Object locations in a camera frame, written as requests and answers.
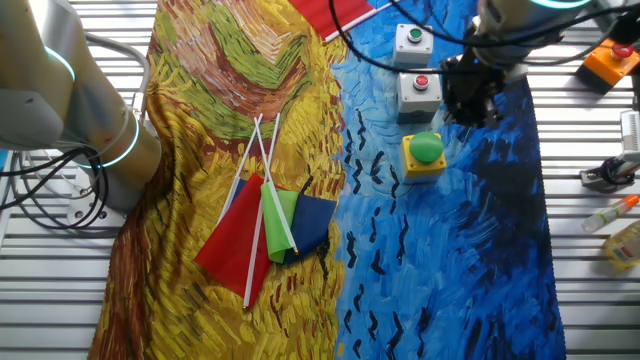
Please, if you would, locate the grey box green button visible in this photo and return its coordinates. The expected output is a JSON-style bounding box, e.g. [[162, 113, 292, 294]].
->
[[392, 23, 435, 70]]

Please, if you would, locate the plastic bottle yellow liquid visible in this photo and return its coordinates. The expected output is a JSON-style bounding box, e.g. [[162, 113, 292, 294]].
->
[[602, 219, 640, 271]]

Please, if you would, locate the small dark blue flag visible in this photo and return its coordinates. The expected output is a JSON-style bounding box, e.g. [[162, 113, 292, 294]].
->
[[217, 112, 339, 266]]

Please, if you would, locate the small red flag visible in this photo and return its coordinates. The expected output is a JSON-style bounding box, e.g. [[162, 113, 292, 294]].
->
[[193, 112, 282, 311]]

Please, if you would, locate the grey box red button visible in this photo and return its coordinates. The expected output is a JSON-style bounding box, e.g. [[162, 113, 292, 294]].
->
[[396, 69, 444, 125]]

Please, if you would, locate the small green flag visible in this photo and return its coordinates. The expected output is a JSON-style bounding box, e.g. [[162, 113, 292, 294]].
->
[[252, 115, 301, 265]]

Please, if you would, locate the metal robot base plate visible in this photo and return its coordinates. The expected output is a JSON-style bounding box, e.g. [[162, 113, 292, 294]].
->
[[66, 167, 130, 230]]

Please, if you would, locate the small spray bottle orange cap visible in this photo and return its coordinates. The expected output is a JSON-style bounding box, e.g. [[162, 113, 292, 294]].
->
[[581, 194, 640, 234]]

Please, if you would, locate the small silver clamp device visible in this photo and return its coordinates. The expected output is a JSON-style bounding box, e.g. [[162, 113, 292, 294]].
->
[[579, 152, 640, 195]]

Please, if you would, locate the black base cable bundle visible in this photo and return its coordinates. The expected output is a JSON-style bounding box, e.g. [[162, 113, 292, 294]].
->
[[0, 146, 110, 232]]

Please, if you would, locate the yellow box green mushroom button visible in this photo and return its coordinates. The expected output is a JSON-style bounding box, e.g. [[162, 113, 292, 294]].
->
[[399, 131, 448, 185]]

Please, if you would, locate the large red flag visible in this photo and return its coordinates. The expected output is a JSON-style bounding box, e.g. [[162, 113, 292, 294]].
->
[[288, 0, 401, 44]]

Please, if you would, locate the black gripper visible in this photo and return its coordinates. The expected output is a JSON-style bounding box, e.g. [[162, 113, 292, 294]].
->
[[439, 49, 507, 129]]

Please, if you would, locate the painted landscape print cloth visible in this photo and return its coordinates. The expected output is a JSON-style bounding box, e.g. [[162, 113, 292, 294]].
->
[[87, 0, 569, 360]]

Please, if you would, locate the orange emergency stop box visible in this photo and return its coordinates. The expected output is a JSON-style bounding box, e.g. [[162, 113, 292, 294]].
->
[[574, 34, 640, 96]]

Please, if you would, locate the silver ribbed handheld device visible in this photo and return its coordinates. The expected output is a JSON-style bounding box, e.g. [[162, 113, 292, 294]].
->
[[619, 109, 640, 162]]

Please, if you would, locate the grey corrugated hose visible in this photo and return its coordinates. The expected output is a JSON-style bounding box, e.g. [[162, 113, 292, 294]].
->
[[83, 32, 152, 122]]

